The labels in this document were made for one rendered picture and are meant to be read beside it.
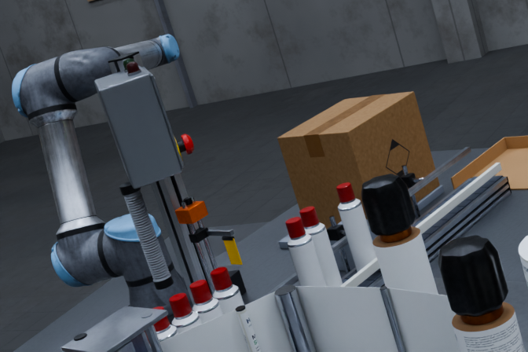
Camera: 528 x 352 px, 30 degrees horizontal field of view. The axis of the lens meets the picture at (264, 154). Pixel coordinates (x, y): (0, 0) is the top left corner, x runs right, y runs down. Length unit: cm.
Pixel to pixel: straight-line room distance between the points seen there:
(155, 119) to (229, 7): 777
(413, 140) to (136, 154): 103
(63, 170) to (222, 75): 747
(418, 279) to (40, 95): 103
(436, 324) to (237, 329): 35
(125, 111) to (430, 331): 64
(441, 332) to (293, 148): 107
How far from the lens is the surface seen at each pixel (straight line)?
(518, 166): 274
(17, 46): 1142
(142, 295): 227
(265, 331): 173
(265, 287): 240
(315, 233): 201
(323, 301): 169
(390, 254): 176
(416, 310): 158
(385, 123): 251
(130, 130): 175
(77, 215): 233
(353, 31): 892
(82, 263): 231
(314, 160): 250
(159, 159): 177
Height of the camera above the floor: 169
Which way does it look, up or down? 14 degrees down
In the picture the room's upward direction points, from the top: 18 degrees counter-clockwise
